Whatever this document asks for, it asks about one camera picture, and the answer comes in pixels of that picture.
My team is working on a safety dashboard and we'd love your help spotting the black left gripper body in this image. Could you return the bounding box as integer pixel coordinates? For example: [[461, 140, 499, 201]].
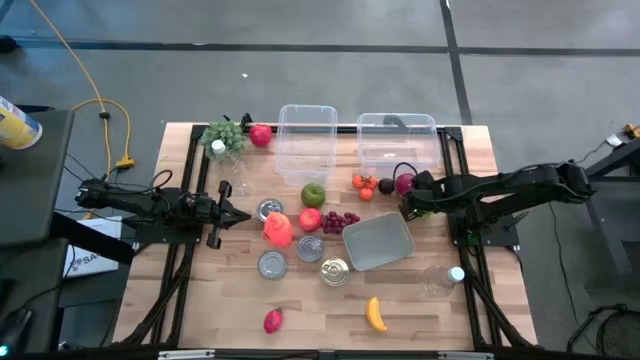
[[192, 180, 233, 250]]

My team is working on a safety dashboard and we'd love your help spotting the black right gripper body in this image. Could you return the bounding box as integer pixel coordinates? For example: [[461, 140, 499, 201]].
[[413, 170, 439, 214]]

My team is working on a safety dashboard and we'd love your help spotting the small silver tin can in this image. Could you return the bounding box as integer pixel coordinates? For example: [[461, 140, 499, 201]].
[[256, 197, 285, 224]]

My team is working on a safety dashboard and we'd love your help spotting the orange plastic bottle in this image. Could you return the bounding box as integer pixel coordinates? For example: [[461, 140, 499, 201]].
[[261, 211, 295, 250]]

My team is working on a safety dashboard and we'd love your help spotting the blue yellow label tin can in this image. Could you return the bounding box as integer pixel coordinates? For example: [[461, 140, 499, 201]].
[[257, 249, 289, 281]]

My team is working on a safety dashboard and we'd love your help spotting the clear bottle white cap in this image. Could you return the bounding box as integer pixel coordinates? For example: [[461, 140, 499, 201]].
[[418, 264, 467, 299], [209, 138, 251, 199]]

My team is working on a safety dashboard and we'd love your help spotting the purple grape bunch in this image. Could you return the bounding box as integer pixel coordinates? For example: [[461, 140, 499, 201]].
[[321, 210, 362, 236]]

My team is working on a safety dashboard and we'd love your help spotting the red apple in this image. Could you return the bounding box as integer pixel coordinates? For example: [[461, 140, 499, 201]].
[[298, 207, 324, 233]]

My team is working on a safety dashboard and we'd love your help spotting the green label tin can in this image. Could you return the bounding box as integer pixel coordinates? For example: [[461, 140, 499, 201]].
[[296, 234, 326, 264]]

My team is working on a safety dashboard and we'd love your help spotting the gold lid tuna can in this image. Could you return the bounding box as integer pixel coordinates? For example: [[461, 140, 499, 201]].
[[319, 256, 351, 288]]

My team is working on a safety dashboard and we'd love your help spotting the magenta oval fruit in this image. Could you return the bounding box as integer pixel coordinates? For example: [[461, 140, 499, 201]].
[[262, 306, 285, 335]]

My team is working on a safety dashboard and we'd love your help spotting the yellow banana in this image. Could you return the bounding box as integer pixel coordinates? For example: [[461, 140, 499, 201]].
[[364, 295, 389, 334]]

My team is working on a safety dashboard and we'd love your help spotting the red onion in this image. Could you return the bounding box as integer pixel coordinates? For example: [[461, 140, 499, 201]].
[[393, 171, 417, 197]]

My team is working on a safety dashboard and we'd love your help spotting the orange tomato cluster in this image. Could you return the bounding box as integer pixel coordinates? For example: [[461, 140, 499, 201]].
[[351, 173, 380, 203]]

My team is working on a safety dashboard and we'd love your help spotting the clear plastic bin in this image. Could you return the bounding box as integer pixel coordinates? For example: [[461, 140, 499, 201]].
[[273, 103, 339, 188], [355, 112, 442, 180]]

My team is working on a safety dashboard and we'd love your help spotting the small green potted plant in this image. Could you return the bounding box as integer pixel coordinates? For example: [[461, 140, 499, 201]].
[[199, 119, 249, 160]]

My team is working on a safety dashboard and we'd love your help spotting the red pomegranate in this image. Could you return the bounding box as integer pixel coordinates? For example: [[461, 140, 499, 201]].
[[248, 123, 274, 149]]

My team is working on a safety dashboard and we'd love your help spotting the white printed box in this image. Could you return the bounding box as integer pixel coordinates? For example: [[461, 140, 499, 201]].
[[63, 215, 124, 279]]

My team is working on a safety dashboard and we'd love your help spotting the black side desk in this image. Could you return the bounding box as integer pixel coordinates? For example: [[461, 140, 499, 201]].
[[0, 104, 76, 249]]

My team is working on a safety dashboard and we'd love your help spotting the black lower shelf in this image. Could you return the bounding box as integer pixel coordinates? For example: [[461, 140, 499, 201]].
[[0, 237, 69, 357]]

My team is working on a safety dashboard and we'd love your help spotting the black metal side table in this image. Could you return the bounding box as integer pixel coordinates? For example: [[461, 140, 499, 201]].
[[582, 137, 640, 294]]

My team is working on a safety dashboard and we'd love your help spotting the yellow white canister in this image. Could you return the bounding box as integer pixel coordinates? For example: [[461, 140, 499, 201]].
[[0, 95, 44, 151]]

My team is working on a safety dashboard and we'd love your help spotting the black mesh basket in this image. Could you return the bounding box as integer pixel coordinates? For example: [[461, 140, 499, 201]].
[[566, 302, 640, 360]]

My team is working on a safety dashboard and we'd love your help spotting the black aluminium table frame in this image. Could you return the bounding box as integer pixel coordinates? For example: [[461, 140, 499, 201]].
[[112, 122, 539, 351]]

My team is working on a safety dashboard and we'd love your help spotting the yellow extension cable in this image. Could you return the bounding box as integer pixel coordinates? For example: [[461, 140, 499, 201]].
[[28, 0, 137, 221]]

